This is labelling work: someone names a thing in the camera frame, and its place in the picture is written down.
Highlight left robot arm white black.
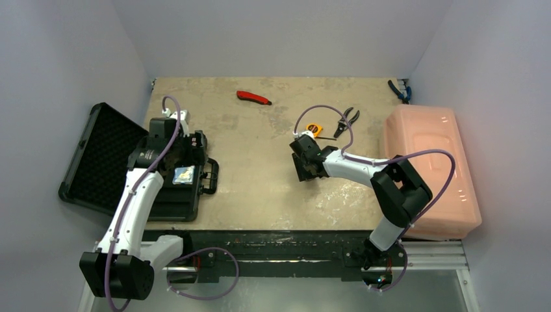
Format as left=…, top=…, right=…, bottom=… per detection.
left=79, top=113, right=209, bottom=300

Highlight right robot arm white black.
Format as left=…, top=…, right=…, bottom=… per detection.
left=290, top=134, right=433, bottom=265

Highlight black poker set case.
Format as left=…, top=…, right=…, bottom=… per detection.
left=58, top=103, right=219, bottom=222

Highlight blue playing card deck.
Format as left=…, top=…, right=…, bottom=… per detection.
left=172, top=166, right=195, bottom=185

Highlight yellow tape measure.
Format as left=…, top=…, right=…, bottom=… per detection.
left=306, top=123, right=336, bottom=140

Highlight red utility knife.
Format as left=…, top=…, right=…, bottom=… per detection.
left=236, top=90, right=272, bottom=106

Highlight pink plastic storage bin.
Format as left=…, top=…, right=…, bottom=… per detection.
left=381, top=104, right=482, bottom=241

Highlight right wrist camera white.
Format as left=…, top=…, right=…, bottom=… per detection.
left=293, top=130, right=315, bottom=142

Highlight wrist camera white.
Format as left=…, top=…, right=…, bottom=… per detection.
left=162, top=109, right=190, bottom=137
left=293, top=130, right=315, bottom=142

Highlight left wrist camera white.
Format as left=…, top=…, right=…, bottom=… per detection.
left=162, top=109, right=190, bottom=137

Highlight black handled pliers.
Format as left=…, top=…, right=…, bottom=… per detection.
left=333, top=107, right=360, bottom=138

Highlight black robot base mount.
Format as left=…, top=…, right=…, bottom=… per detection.
left=143, top=230, right=407, bottom=287

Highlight blue handled pliers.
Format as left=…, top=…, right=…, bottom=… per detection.
left=387, top=80, right=412, bottom=105

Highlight aluminium frame rail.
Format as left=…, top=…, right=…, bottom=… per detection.
left=77, top=240, right=481, bottom=312

